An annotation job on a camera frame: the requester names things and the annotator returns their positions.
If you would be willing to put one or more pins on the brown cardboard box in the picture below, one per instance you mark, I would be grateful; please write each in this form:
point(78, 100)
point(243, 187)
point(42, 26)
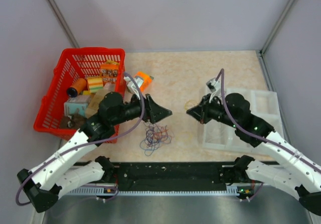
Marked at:
point(95, 101)

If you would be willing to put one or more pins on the right aluminium corner post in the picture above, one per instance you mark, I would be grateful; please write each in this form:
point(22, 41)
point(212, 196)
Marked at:
point(277, 26)

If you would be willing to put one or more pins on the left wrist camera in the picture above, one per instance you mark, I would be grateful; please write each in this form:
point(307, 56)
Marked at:
point(131, 86)

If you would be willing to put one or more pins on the aluminium corner post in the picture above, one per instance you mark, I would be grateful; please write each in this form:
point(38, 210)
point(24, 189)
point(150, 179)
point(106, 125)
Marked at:
point(277, 26)
point(63, 23)

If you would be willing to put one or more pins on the light blue carton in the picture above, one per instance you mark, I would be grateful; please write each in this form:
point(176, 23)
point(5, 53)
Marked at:
point(77, 105)

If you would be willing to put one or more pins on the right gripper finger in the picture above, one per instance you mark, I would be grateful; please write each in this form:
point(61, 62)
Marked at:
point(196, 109)
point(197, 115)

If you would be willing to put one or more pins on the orange green sponge box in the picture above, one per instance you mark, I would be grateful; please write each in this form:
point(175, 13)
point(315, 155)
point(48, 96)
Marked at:
point(143, 80)

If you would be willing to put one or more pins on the white compartment tray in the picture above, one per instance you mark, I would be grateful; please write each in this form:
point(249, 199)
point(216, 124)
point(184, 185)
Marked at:
point(263, 104)

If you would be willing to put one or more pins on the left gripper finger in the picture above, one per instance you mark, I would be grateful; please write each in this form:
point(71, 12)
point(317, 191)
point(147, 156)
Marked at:
point(156, 108)
point(158, 116)

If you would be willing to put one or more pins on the orange cylindrical can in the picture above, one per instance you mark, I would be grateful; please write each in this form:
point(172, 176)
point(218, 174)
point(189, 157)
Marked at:
point(77, 87)

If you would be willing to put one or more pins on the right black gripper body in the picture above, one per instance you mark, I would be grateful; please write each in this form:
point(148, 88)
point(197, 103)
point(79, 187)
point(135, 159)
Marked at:
point(212, 110)

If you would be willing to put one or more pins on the red plastic basket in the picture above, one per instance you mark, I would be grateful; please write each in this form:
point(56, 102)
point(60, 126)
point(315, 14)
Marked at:
point(74, 63)

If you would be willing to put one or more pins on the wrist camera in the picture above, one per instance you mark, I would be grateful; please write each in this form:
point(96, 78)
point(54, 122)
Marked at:
point(131, 86)
point(213, 86)

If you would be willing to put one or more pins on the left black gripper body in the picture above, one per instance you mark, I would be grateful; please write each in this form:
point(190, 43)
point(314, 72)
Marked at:
point(146, 116)

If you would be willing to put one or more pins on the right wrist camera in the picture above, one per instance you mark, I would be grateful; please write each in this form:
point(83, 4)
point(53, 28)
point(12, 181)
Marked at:
point(213, 86)

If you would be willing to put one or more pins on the orange snack box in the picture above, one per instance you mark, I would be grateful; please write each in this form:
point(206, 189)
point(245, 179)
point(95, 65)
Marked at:
point(109, 71)

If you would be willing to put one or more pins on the brown plush toy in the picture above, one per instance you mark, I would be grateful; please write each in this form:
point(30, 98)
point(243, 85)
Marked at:
point(74, 121)

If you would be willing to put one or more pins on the left aluminium corner post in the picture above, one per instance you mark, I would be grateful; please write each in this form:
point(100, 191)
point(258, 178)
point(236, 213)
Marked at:
point(63, 23)

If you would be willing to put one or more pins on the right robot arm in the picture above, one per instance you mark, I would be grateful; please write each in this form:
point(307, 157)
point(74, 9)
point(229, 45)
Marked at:
point(300, 176)

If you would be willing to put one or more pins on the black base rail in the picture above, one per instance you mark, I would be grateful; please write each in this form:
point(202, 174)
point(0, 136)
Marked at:
point(178, 177)

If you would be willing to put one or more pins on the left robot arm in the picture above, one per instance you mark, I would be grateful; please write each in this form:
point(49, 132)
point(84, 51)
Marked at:
point(46, 183)

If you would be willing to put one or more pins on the yellow green striped sponge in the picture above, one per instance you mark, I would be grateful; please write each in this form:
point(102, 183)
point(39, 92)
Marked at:
point(94, 84)

